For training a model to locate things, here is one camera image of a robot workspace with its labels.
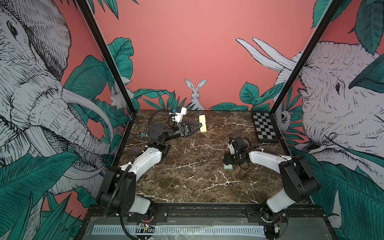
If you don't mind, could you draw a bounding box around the tan box base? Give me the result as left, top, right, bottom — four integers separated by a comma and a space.
199, 115, 207, 133

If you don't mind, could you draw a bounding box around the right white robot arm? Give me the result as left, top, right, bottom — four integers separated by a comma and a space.
223, 140, 321, 218

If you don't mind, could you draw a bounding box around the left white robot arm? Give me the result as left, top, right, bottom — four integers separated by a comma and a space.
97, 123, 203, 220

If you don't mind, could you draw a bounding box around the black white checkerboard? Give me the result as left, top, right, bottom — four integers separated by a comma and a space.
251, 112, 279, 143

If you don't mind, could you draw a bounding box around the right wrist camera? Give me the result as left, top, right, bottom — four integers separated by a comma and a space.
228, 138, 240, 155

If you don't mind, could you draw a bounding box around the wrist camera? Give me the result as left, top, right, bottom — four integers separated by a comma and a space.
174, 107, 187, 124
228, 138, 240, 155

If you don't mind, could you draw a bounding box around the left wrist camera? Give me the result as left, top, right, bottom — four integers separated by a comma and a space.
174, 107, 187, 124

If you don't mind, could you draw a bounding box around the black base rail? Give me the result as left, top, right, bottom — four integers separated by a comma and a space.
129, 203, 325, 225

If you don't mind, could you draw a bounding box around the white slotted cable duct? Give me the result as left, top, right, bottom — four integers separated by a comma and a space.
91, 224, 266, 238

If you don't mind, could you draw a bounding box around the right black frame post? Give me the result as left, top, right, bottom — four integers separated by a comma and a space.
269, 0, 343, 115

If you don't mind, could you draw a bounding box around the black frame post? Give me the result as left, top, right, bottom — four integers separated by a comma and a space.
76, 0, 137, 114
269, 0, 343, 115

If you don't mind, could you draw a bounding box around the left black frame post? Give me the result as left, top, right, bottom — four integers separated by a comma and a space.
76, 0, 137, 114

